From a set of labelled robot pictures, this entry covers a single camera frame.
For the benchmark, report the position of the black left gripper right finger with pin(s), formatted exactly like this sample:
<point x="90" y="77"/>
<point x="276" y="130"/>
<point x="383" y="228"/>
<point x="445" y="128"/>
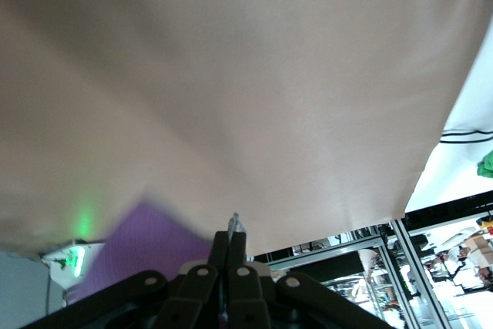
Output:
<point x="250" y="298"/>

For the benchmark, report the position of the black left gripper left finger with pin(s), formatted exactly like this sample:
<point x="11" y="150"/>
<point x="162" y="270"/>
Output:
<point x="192" y="298"/>

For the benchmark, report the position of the purple microfibre towel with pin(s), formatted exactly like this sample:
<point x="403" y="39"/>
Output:
<point x="154" y="236"/>

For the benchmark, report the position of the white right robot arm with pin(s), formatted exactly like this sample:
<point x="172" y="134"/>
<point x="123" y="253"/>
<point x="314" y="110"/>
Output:
<point x="61" y="267"/>

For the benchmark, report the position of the green cloth object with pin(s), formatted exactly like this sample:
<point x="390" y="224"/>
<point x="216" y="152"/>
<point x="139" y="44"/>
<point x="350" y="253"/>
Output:
<point x="486" y="165"/>

